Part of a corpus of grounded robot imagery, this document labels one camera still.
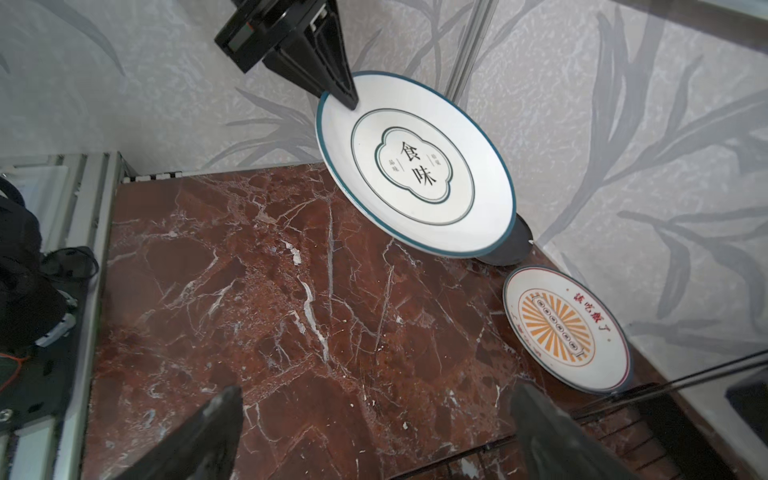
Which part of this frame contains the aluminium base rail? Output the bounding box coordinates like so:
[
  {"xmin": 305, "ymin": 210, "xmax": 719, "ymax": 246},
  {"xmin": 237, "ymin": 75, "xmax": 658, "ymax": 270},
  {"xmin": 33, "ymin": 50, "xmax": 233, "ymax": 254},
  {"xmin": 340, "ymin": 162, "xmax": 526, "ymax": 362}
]
[{"xmin": 1, "ymin": 152, "xmax": 125, "ymax": 479}]

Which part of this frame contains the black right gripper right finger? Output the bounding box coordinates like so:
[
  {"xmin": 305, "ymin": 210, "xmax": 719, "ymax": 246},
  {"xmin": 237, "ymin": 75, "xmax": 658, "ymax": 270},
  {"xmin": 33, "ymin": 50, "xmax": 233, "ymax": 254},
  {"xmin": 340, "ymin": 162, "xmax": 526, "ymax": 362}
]
[{"xmin": 510, "ymin": 384, "xmax": 638, "ymax": 479}]

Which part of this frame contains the orange sunburst plate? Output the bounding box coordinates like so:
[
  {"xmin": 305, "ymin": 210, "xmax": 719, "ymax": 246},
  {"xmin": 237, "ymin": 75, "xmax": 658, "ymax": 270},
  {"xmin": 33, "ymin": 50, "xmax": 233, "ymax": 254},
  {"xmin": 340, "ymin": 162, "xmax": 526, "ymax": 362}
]
[{"xmin": 503, "ymin": 266, "xmax": 633, "ymax": 395}]

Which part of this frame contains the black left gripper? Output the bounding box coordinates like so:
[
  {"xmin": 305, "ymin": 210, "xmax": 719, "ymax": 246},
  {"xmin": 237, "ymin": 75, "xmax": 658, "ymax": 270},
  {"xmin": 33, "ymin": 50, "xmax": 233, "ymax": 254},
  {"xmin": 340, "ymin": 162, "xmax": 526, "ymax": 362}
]
[{"xmin": 214, "ymin": 0, "xmax": 359, "ymax": 110}]

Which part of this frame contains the white plate black emblem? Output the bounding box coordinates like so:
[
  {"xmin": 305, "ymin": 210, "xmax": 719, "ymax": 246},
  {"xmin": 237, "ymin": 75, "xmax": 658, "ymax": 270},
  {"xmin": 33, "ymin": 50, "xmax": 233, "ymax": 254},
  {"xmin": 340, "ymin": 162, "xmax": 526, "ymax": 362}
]
[{"xmin": 315, "ymin": 71, "xmax": 517, "ymax": 258}]

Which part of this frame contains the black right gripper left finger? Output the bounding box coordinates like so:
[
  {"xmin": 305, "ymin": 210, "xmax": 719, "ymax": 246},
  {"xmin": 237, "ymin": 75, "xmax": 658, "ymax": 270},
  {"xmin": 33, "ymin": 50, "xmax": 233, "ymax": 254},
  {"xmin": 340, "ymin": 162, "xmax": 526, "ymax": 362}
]
[{"xmin": 118, "ymin": 385, "xmax": 244, "ymax": 479}]

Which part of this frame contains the black round plate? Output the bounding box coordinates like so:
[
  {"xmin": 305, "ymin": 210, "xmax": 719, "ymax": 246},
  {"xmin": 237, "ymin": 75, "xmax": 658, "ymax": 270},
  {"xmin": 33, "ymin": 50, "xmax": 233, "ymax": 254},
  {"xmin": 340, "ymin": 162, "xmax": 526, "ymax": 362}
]
[{"xmin": 478, "ymin": 215, "xmax": 533, "ymax": 267}]

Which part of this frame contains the black wire dish rack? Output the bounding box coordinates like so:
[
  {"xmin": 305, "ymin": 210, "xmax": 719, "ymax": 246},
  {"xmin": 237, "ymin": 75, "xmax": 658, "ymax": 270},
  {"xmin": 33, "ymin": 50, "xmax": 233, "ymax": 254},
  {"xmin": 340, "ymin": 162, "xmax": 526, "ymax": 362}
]
[{"xmin": 399, "ymin": 351, "xmax": 767, "ymax": 479}]

